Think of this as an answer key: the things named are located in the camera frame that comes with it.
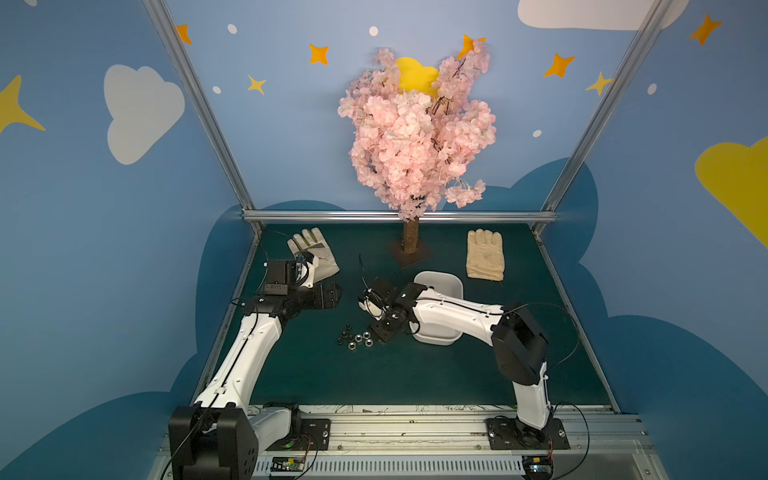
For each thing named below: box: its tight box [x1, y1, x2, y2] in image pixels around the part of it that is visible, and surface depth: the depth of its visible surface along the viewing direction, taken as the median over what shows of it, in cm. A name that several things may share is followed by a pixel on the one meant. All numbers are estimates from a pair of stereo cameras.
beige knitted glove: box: [466, 228, 505, 281], surface depth 114 cm
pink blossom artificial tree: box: [338, 41, 496, 221], surface depth 71 cm
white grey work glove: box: [287, 227, 340, 283], surface depth 117 cm
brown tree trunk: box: [403, 216, 420, 255], surface depth 107 cm
